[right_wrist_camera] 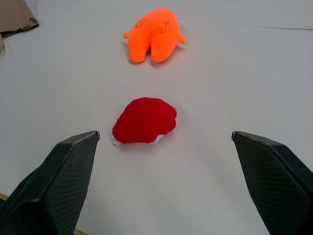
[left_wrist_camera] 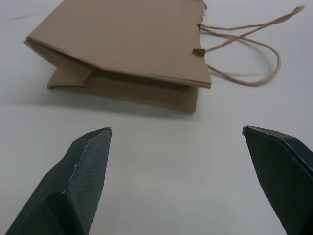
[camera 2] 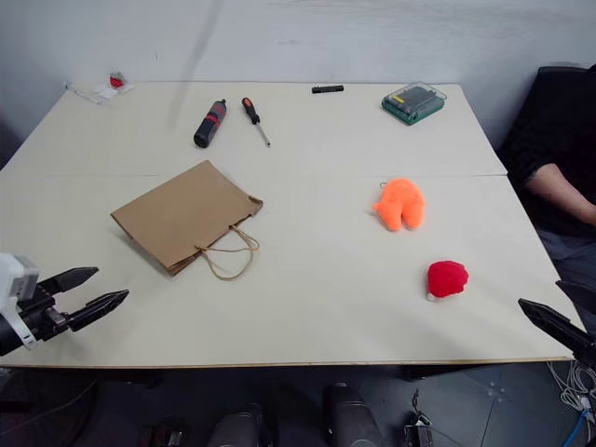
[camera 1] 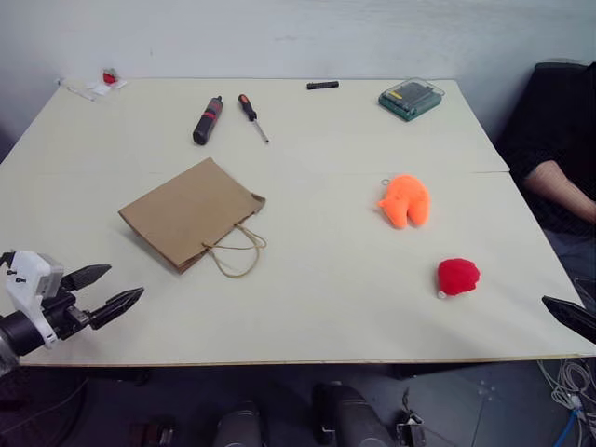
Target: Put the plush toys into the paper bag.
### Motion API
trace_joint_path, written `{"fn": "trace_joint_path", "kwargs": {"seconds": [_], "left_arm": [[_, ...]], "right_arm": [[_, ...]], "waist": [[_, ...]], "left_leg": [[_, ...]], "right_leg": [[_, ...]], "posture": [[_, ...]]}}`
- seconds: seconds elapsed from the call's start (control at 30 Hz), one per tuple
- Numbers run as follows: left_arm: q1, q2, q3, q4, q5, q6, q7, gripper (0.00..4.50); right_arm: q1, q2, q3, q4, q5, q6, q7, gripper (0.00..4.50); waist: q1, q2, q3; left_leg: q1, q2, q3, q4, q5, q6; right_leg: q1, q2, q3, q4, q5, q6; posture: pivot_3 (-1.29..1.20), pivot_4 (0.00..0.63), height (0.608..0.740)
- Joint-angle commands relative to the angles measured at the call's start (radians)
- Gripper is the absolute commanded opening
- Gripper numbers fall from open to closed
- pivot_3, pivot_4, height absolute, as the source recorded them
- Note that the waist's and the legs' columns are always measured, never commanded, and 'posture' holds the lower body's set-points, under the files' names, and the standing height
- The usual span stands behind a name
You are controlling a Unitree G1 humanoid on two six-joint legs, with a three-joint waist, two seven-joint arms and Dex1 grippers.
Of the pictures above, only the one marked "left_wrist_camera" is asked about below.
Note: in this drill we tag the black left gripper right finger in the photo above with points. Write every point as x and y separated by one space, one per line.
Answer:
286 176

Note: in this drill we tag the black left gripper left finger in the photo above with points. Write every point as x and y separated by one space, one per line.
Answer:
73 186

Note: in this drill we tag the brown paper bag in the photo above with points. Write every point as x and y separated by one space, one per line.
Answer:
127 44

